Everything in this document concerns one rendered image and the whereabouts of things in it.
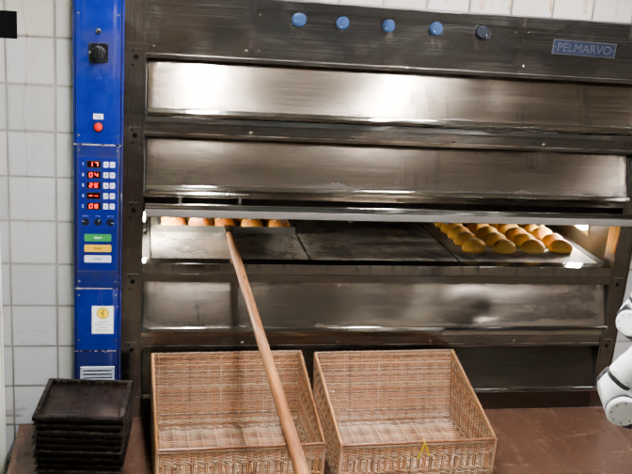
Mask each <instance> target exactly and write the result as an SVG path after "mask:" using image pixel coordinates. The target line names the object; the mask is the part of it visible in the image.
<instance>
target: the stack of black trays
mask: <svg viewBox="0 0 632 474"><path fill-rule="evenodd" d="M132 385H133V380H100V379H65V378H49V380H48V382H47V384H46V387H45V389H44V390H43V392H42V395H41V397H40V399H39V403H38V405H37V407H36V410H35V412H34V414H33V416H32V421H34V423H33V425H36V427H35V429H34V431H33V436H32V438H34V439H33V441H32V444H31V445H35V447H34V449H33V451H34V455H33V457H32V458H36V460H35V462H34V464H33V465H36V467H35V470H34V472H38V474H119V473H122V469H123V465H124V461H125V456H126V452H127V448H128V444H129V439H130V434H131V428H132V424H133V420H134V419H131V415H132V409H133V403H134V400H133V398H134V394H133V392H134V389H133V388H132Z"/></svg>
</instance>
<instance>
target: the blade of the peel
mask: <svg viewBox="0 0 632 474"><path fill-rule="evenodd" d="M236 220H237V222H238V218H236ZM185 221H186V225H161V224H162V220H161V217H156V227H157V231H166V232H221V233H223V226H188V221H187V217H185ZM288 221H289V223H290V227H289V228H288V227H265V224H264V222H263V219H262V222H263V224H264V227H240V224H239V222H238V224H239V227H237V226H232V228H233V231H234V233H274V234H295V226H294V224H293V223H292V221H291V220H290V219H288Z"/></svg>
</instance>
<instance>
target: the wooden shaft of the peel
mask: <svg viewBox="0 0 632 474"><path fill-rule="evenodd" d="M226 238H227V242H228V245H229V251H230V254H231V257H232V260H233V264H234V267H235V270H236V274H237V277H238V280H239V283H240V287H241V290H242V293H243V297H244V300H245V305H246V309H247V312H248V315H249V319H250V322H251V325H252V328H253V331H254V335H255V338H256V342H257V344H258V348H259V351H260V354H261V360H262V364H263V367H264V369H265V373H266V376H267V380H268V383H269V387H270V389H271V392H272V396H273V399H274V403H275V406H276V411H277V414H278V418H279V421H280V425H281V428H282V431H283V434H284V437H285V441H286V444H287V448H288V451H289V454H290V457H291V460H292V466H293V470H294V473H295V474H309V470H308V465H307V462H306V459H305V456H304V453H303V451H302V448H301V444H300V441H299V438H298V435H297V432H296V430H295V427H294V424H293V420H292V415H291V412H290V409H289V406H288V404H287V401H286V398H285V394H284V391H283V388H282V385H281V383H280V380H279V377H278V374H277V368H276V365H275V362H274V359H273V357H272V354H271V351H270V348H269V344H268V341H267V338H266V336H265V333H264V330H263V327H262V324H261V318H260V315H259V313H258V310H257V307H256V304H255V301H254V297H253V294H252V291H251V289H250V286H249V283H248V280H247V277H246V274H245V268H244V266H243V263H242V260H241V257H240V254H239V251H238V247H237V244H236V242H235V239H234V236H233V233H232V232H230V231H229V232H227V233H226Z"/></svg>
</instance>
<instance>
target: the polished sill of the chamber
mask: <svg viewBox="0 0 632 474"><path fill-rule="evenodd" d="M241 260H242V263H243V266H244V268H245V274H246V275H346V276H459V277H611V273H612V267H610V266H609V265H607V264H606V263H579V262H498V261H338V260H258V259H241ZM142 274H233V275H237V274H236V270H235V267H234V264H233V260H232V259H177V258H142Z"/></svg>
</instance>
